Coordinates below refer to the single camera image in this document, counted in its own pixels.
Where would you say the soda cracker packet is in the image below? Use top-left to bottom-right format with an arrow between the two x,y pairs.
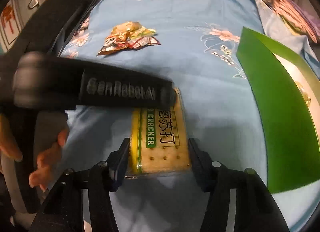
128,88 -> 191,176

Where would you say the person left hand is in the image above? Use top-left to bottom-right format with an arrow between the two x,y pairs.
1,114 -> 69,192

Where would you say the orange panda snack bag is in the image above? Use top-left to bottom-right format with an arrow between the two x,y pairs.
97,22 -> 142,56

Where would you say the green storage box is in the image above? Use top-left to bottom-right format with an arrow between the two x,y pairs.
236,28 -> 319,194

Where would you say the red white snack packet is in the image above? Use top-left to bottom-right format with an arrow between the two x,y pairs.
127,36 -> 161,50

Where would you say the green yellow snack packet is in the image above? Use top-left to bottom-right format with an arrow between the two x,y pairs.
129,26 -> 156,40

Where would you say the folded floral fabric pile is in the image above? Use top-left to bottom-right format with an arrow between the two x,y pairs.
261,0 -> 319,44

